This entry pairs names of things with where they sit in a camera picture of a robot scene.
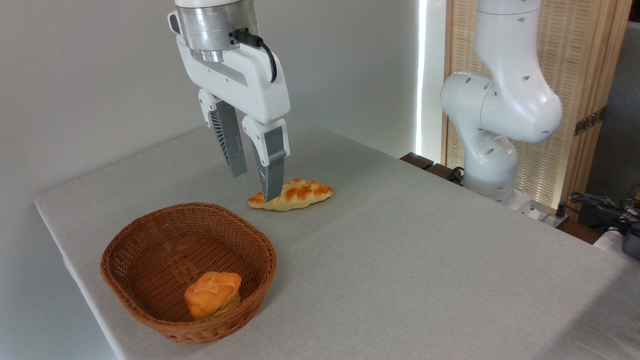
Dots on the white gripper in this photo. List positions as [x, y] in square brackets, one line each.
[250, 85]

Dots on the long braided bread loaf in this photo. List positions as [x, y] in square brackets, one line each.
[305, 195]

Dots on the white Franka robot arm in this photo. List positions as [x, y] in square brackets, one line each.
[510, 100]

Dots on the brown woven wicker basket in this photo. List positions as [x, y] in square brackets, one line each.
[150, 240]

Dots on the round orange bread bun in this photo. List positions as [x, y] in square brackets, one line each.
[212, 295]

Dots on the dark brown wooden furniture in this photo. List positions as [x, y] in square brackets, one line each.
[417, 160]

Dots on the grey tablecloth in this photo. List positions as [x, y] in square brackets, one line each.
[400, 275]

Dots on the metal screen hinge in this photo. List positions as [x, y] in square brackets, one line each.
[589, 121]

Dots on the wooden bamboo folding screen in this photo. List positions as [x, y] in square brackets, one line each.
[580, 60]

